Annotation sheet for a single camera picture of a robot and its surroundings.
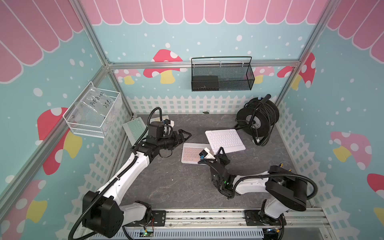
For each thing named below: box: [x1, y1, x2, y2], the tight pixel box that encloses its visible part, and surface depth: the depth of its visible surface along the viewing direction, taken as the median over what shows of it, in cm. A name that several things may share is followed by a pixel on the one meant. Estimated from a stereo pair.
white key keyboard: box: [205, 129, 246, 154], surface depth 87 cm
